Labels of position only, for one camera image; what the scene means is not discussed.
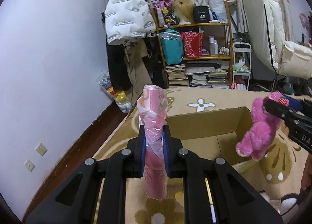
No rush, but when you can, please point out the stack of books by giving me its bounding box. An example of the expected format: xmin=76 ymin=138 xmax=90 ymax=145
xmin=166 ymin=64 xmax=189 ymax=87

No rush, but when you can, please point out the upper wall socket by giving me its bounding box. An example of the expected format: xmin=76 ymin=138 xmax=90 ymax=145
xmin=35 ymin=143 xmax=47 ymax=156

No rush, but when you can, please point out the wooden bookshelf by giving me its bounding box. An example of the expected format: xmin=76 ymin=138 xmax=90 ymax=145
xmin=152 ymin=0 xmax=233 ymax=88

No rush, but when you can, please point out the plastic bag of toys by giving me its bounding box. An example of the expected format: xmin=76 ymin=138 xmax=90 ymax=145
xmin=98 ymin=71 xmax=132 ymax=114

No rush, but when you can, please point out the red gift bag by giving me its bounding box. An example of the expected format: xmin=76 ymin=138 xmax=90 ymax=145
xmin=181 ymin=31 xmax=204 ymax=59

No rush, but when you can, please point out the white puffer jacket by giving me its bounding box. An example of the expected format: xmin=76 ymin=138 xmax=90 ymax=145
xmin=104 ymin=0 xmax=156 ymax=46

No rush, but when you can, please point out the black box with 40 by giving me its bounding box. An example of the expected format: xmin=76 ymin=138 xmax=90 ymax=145
xmin=193 ymin=6 xmax=210 ymax=23

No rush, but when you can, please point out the white metal cart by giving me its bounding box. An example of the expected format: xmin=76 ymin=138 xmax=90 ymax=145
xmin=232 ymin=42 xmax=252 ymax=90

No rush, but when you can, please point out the pink plastic-wrapped tissue pack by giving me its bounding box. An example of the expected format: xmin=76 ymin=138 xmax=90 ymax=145
xmin=137 ymin=85 xmax=168 ymax=200

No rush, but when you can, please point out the beige trench coat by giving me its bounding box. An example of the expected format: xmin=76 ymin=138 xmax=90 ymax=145
xmin=125 ymin=40 xmax=152 ymax=105

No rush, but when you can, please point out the teal bag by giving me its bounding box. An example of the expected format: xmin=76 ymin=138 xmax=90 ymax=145
xmin=158 ymin=29 xmax=184 ymax=65

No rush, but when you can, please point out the blonde wig head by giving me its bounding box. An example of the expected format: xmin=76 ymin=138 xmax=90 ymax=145
xmin=172 ymin=0 xmax=194 ymax=25

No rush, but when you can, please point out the pink bear plush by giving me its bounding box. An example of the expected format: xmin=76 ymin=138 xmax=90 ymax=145
xmin=236 ymin=91 xmax=289 ymax=161

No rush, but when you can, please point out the open cardboard box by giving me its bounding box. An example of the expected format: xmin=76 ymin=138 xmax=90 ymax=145
xmin=136 ymin=106 xmax=281 ymax=186

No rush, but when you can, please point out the person's right hand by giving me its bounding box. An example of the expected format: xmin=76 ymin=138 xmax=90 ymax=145
xmin=301 ymin=154 xmax=312 ymax=190

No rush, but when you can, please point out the wall socket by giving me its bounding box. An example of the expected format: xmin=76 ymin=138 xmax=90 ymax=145
xmin=24 ymin=160 xmax=35 ymax=172
xmin=35 ymin=143 xmax=47 ymax=156

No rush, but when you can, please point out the lower wall socket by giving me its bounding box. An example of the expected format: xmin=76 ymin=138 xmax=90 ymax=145
xmin=24 ymin=160 xmax=35 ymax=172

